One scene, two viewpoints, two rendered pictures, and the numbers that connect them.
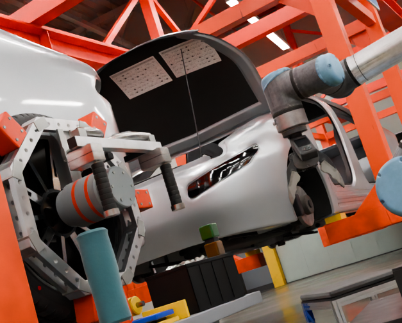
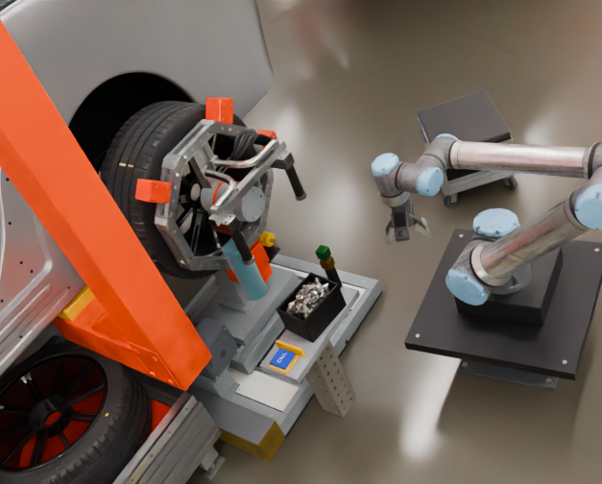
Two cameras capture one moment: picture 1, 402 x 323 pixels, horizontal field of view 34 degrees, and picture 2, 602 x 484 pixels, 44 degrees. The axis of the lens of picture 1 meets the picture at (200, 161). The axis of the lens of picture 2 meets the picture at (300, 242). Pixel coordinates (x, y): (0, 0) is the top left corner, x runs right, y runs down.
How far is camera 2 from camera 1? 2.05 m
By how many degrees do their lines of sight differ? 55
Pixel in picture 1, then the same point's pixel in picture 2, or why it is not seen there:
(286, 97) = (391, 189)
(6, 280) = (187, 350)
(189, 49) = not seen: outside the picture
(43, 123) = (181, 161)
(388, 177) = (454, 282)
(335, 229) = not seen: outside the picture
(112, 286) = (252, 282)
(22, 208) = (180, 249)
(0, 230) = (178, 325)
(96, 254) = (239, 267)
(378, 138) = not seen: outside the picture
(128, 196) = (259, 207)
